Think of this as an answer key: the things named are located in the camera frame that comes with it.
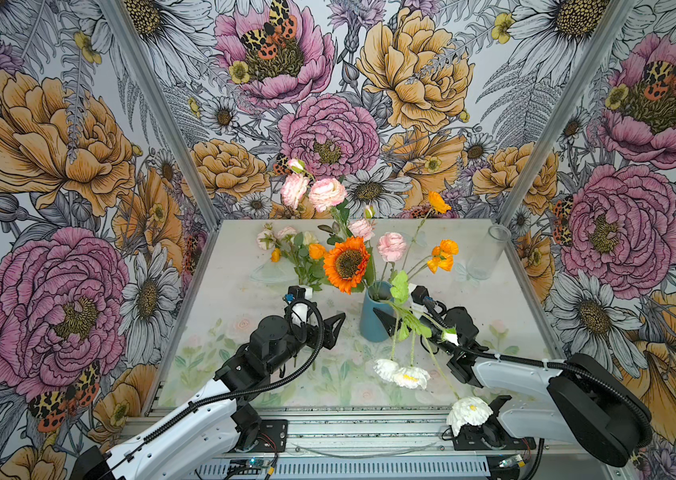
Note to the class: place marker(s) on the clear glass cylinder vase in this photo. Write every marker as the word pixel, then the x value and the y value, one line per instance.
pixel 485 257

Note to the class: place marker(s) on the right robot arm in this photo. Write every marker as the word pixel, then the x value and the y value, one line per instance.
pixel 574 401

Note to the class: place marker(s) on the large pink peony stem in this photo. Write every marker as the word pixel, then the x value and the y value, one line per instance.
pixel 327 195

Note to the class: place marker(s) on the pink rose flower stem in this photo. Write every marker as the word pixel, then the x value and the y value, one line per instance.
pixel 391 246

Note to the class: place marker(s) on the teal ceramic vase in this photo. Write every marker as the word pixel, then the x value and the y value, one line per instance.
pixel 371 326

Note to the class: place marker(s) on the green circuit board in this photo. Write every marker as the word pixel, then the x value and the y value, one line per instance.
pixel 248 466

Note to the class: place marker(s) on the white flower stem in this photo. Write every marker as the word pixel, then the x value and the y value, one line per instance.
pixel 408 375

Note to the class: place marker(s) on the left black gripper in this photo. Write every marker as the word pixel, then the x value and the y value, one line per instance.
pixel 329 336

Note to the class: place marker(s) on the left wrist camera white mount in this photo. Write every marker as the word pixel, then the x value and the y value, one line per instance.
pixel 297 313

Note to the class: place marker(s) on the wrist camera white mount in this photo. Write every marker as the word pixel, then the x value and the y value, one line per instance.
pixel 297 313
pixel 422 304

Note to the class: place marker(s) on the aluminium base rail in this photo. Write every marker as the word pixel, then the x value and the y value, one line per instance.
pixel 379 444

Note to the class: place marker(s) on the pink-edged white carnation stem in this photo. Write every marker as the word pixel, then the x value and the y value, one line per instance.
pixel 301 248

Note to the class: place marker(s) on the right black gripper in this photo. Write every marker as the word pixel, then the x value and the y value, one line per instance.
pixel 392 321

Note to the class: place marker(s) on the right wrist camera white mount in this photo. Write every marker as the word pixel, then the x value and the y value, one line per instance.
pixel 422 304

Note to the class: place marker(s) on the orange poppy flower stem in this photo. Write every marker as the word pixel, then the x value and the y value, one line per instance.
pixel 440 259

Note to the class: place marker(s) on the orange sunflower stem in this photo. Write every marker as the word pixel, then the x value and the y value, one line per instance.
pixel 349 266

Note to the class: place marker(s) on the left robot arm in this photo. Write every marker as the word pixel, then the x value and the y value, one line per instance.
pixel 219 417

